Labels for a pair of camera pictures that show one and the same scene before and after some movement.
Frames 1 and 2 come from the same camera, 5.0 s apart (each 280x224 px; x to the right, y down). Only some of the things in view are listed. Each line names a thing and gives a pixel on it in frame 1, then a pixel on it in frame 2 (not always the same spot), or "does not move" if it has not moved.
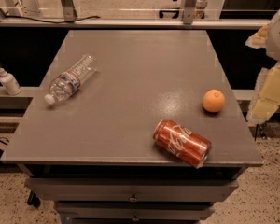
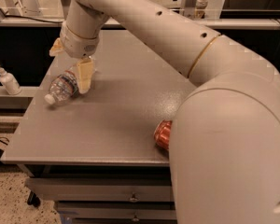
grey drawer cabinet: (94, 155) does not move
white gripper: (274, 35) to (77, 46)
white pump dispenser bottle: (8, 81) does not move
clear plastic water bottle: (67, 82) does not move
